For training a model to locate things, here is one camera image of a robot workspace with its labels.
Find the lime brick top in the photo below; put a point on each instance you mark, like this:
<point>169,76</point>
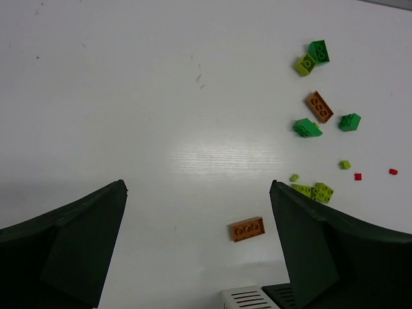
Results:
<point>305,65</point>

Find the orange brick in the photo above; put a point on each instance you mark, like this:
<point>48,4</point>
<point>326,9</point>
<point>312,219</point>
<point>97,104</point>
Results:
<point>319,107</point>
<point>246,229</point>

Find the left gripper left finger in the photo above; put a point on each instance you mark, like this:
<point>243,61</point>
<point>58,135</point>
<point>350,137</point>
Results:
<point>61,259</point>

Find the green sloped brick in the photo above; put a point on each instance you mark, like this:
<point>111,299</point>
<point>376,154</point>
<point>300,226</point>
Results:
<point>305,128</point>

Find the lime printed brick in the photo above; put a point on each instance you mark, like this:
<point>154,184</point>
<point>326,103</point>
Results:
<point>306,190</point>

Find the green small brick right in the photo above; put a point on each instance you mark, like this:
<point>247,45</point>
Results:
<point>349,122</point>

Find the tiny lime piece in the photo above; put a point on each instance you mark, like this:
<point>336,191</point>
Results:
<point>294,177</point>
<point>344,164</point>

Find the dark green brick top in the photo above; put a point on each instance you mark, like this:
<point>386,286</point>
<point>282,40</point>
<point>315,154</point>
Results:
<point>319,52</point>

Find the tiny lime piece upper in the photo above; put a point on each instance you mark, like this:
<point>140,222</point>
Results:
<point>294,177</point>

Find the left black bin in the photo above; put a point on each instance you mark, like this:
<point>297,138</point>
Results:
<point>282,295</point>

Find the lime square brick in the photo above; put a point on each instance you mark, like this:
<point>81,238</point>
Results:
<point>324,193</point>

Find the left white bin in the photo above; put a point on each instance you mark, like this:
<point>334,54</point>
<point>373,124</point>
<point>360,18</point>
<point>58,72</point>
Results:
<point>249,297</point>

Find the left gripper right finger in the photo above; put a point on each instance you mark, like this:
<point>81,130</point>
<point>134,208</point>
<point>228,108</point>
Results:
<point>337,261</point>

